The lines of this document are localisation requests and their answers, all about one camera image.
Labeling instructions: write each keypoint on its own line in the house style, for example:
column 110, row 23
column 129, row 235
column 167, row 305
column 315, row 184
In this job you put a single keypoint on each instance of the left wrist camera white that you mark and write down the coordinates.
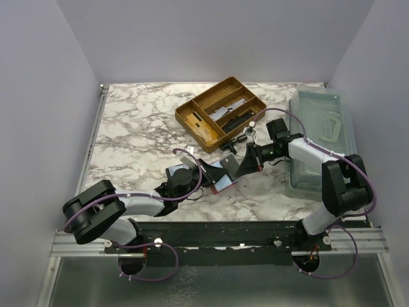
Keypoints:
column 185, row 156

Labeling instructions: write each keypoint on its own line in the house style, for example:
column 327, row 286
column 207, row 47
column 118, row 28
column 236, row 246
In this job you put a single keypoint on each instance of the red leather card holder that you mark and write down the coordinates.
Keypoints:
column 224, row 183

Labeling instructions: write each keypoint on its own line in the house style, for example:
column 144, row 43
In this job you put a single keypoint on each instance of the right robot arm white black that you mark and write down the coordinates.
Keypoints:
column 344, row 186

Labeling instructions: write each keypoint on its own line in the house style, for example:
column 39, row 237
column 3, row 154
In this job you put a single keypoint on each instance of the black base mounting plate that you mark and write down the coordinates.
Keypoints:
column 218, row 243

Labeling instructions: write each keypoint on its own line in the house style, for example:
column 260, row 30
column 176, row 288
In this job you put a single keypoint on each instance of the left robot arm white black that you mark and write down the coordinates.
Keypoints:
column 98, row 212

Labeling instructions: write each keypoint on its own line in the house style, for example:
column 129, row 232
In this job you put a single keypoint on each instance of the grey cards in tray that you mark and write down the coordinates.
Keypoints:
column 237, row 104

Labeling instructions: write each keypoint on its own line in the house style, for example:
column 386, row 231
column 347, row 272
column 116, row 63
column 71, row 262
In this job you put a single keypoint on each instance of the black leather card holder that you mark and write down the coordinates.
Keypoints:
column 177, row 173

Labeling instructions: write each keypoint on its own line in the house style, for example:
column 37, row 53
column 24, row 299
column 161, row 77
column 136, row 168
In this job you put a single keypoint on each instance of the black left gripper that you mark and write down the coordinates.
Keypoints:
column 207, row 174

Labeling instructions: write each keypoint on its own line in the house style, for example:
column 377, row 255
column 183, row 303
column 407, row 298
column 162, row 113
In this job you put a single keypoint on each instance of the black credit card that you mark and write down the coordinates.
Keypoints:
column 231, row 165

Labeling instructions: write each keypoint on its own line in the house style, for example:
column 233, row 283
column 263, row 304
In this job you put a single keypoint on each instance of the brown woven organizer tray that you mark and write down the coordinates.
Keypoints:
column 220, row 95

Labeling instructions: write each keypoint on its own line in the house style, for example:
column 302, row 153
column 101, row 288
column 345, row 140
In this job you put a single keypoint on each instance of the black cards in tray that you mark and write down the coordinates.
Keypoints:
column 235, row 122

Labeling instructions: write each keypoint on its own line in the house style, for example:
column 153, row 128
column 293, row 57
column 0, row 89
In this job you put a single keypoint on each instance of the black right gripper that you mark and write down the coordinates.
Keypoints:
column 252, row 155

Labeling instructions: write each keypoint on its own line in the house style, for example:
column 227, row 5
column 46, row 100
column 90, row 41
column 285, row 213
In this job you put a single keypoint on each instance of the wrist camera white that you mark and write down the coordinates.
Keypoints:
column 251, row 132
column 185, row 156

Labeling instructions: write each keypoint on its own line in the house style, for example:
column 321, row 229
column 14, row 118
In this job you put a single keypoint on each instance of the yellow cards in tray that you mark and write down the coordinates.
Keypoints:
column 202, row 129

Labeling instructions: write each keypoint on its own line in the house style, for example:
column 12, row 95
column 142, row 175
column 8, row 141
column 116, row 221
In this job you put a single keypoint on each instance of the clear plastic storage box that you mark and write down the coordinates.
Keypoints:
column 327, row 121

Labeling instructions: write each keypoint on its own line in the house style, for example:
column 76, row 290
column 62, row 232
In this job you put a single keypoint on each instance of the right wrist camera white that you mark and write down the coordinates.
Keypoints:
column 251, row 132

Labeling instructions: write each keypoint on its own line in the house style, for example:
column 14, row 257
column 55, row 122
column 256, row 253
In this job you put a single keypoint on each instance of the black T-shaped pipe fitting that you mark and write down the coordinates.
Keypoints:
column 230, row 145

